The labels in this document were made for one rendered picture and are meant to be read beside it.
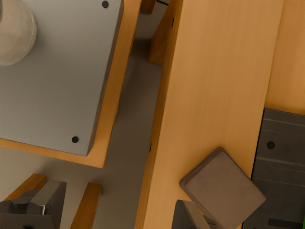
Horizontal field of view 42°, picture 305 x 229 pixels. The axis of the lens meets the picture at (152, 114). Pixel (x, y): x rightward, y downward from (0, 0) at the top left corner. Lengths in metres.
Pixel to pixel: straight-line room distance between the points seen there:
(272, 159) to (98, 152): 0.25
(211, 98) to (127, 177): 0.96
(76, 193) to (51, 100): 1.01
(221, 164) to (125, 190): 0.98
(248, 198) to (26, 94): 0.32
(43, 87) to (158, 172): 0.19
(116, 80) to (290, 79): 0.25
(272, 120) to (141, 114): 0.91
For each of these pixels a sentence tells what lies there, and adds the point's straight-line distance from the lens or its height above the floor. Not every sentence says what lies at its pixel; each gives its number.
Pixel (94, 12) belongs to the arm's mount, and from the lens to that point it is 0.51.
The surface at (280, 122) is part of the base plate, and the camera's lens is 0.59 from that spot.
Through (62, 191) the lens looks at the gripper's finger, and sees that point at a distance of 0.16.
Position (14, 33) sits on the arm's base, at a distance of 0.43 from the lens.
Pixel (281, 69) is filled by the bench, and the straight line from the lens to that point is 0.61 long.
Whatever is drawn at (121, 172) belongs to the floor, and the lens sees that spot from 1.47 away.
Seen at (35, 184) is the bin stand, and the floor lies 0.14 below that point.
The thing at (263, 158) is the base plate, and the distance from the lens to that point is 0.59.
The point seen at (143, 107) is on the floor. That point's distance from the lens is 1.45.
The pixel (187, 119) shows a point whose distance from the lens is 0.55.
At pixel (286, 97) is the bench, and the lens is 0.61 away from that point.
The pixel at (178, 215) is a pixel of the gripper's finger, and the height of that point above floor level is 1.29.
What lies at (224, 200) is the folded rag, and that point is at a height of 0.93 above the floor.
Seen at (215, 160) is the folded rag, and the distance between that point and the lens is 0.54.
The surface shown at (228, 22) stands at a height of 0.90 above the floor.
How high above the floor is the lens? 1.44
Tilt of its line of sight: 85 degrees down
